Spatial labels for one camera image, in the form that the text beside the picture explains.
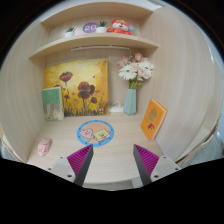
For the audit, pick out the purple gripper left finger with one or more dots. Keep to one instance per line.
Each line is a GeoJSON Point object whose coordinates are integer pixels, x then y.
{"type": "Point", "coordinates": [73, 167]}

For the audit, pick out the green book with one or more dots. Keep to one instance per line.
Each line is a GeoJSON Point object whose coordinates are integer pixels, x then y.
{"type": "Point", "coordinates": [52, 104]}

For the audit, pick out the small potted plant left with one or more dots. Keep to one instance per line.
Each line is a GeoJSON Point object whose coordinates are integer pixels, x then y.
{"type": "Point", "coordinates": [70, 32]}

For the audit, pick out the small potted plant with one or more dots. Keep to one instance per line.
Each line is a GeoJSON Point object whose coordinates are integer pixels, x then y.
{"type": "Point", "coordinates": [102, 27]}
{"type": "Point", "coordinates": [70, 32]}

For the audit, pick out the wooden shelf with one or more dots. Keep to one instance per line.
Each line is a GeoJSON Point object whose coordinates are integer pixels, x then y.
{"type": "Point", "coordinates": [92, 40]}

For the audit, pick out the yellow poppy flower painting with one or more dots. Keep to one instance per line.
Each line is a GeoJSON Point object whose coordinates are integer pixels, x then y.
{"type": "Point", "coordinates": [84, 85]}

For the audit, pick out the small potted plant right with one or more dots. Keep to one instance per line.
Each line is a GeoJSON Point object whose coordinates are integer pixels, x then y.
{"type": "Point", "coordinates": [102, 27]}

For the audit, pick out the pink white flower bouquet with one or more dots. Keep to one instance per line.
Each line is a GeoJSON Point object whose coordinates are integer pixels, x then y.
{"type": "Point", "coordinates": [135, 69]}

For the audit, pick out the orange book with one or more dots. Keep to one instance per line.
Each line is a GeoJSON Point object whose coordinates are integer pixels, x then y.
{"type": "Point", "coordinates": [153, 119]}

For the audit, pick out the round cartoon mouse pad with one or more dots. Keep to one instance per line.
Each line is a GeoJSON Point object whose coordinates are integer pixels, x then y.
{"type": "Point", "coordinates": [95, 132]}

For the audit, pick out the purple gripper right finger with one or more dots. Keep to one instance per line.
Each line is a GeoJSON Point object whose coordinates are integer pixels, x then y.
{"type": "Point", "coordinates": [152, 167]}

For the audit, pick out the pink computer mouse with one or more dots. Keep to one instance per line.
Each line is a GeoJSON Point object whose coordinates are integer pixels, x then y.
{"type": "Point", "coordinates": [44, 146]}

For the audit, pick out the white power adapter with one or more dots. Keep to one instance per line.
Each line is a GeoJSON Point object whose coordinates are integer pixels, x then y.
{"type": "Point", "coordinates": [116, 107]}

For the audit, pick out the teal vase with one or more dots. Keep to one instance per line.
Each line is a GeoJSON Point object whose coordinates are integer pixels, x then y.
{"type": "Point", "coordinates": [130, 102]}

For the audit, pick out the purple round number sign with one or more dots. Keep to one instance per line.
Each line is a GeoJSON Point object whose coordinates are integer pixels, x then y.
{"type": "Point", "coordinates": [90, 27]}

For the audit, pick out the red lucky cat figurine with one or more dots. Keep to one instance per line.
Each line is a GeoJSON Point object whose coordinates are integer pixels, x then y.
{"type": "Point", "coordinates": [120, 27]}

